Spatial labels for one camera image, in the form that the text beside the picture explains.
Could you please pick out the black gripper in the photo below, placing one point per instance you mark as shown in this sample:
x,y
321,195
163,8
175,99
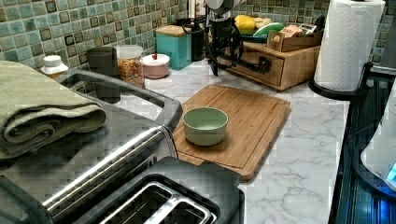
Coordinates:
x,y
223,34

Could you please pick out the black drawer handle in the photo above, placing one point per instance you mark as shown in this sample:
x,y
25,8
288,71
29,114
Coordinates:
x,y
263,66

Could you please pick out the wooden drawer box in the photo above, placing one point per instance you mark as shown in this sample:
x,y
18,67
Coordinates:
x,y
287,68

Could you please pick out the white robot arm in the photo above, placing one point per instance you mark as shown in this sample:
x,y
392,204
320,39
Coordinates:
x,y
218,9

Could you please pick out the black cylindrical container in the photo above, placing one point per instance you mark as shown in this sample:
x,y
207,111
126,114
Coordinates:
x,y
195,29

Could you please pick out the yellow lemon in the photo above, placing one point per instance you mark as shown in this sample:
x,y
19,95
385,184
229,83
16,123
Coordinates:
x,y
245,24

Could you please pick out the teal fruit plate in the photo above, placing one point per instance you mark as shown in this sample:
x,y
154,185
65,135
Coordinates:
x,y
255,39

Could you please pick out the green avocado slice toy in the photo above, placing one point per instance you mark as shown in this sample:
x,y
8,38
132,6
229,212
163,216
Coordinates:
x,y
273,26

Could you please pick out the teal canister wooden lid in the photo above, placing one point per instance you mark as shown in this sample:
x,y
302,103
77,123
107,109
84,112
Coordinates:
x,y
172,41

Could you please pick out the wooden tea organizer tray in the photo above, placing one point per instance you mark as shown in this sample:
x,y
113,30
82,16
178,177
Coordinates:
x,y
291,38

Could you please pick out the bamboo cutting board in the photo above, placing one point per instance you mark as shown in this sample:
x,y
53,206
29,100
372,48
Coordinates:
x,y
255,120

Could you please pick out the green ceramic bowl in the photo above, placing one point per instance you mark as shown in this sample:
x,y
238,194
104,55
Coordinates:
x,y
205,126

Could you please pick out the pink pot white lid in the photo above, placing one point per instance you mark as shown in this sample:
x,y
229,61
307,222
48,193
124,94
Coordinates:
x,y
155,66

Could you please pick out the glass cereal jar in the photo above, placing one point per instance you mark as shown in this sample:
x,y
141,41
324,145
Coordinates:
x,y
130,64

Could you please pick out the dark grey cup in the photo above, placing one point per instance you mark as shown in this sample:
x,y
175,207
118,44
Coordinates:
x,y
103,60

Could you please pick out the white paper towel roll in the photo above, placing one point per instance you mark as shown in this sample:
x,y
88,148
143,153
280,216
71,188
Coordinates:
x,y
346,44

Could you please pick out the black two-slot toaster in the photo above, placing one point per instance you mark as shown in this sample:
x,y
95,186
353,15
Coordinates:
x,y
173,192

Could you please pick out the white capped bottle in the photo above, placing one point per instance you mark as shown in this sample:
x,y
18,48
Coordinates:
x,y
53,66

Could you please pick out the folded green towel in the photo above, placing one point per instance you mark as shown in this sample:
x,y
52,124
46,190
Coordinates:
x,y
36,111

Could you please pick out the stainless toaster oven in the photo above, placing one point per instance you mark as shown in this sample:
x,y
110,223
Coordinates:
x,y
62,181

